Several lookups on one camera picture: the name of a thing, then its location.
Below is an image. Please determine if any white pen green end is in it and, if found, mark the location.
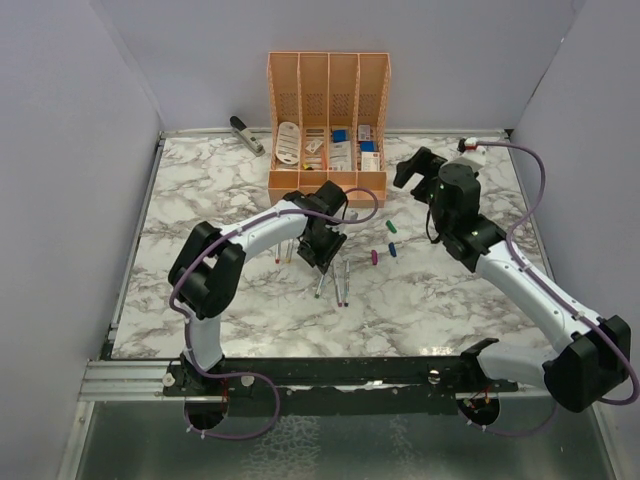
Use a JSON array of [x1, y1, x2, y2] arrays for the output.
[[314, 274, 326, 299]]

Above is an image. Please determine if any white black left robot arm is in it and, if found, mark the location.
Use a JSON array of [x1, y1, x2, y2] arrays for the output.
[[168, 181, 347, 395]]

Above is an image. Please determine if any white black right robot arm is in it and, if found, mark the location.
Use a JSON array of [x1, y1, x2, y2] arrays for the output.
[[393, 139, 639, 413]]

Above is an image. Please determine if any white pen blue end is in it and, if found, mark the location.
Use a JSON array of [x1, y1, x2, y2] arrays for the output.
[[343, 259, 350, 307]]

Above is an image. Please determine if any white pen magenta end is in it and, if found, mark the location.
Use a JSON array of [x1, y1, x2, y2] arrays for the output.
[[331, 260, 343, 307]]

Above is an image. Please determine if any green pen cap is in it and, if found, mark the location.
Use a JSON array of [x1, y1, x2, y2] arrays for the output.
[[385, 220, 397, 234]]

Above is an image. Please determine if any white red staples box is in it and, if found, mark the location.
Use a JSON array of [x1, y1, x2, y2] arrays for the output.
[[360, 152, 381, 172]]

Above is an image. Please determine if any blue eraser box lower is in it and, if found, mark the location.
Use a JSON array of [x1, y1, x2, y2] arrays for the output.
[[360, 141, 377, 152]]

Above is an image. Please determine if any blue eraser box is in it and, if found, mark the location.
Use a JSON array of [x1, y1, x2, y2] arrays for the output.
[[332, 129, 348, 143], [360, 141, 377, 152]]

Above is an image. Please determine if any blue eraser box upper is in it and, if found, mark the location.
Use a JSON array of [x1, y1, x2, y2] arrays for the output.
[[332, 129, 348, 143]]

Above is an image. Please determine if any small white packet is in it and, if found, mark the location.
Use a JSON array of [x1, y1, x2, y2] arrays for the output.
[[305, 139, 323, 154]]

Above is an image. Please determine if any orange plastic desk organizer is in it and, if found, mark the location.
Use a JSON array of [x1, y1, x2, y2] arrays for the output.
[[267, 51, 391, 208]]

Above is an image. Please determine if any white oval label card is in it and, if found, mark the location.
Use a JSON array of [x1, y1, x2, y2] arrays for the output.
[[275, 121, 301, 166]]

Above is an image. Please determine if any black grey stapler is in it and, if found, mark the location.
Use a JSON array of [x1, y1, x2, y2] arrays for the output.
[[229, 116, 264, 157]]

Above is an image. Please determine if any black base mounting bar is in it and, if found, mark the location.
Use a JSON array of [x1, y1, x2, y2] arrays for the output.
[[163, 354, 518, 417]]

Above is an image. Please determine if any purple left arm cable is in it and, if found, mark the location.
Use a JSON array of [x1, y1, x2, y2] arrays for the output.
[[168, 187, 380, 441]]

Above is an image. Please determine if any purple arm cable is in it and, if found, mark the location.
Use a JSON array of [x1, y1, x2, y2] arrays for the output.
[[168, 187, 380, 441], [477, 140, 640, 437]]

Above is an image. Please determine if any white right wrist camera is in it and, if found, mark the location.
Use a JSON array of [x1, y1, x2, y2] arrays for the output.
[[451, 137, 487, 174]]

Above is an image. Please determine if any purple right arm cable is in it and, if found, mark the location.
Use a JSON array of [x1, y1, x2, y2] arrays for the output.
[[477, 140, 640, 437]]

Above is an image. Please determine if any aluminium table edge rail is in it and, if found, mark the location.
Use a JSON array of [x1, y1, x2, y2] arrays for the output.
[[54, 128, 169, 480]]

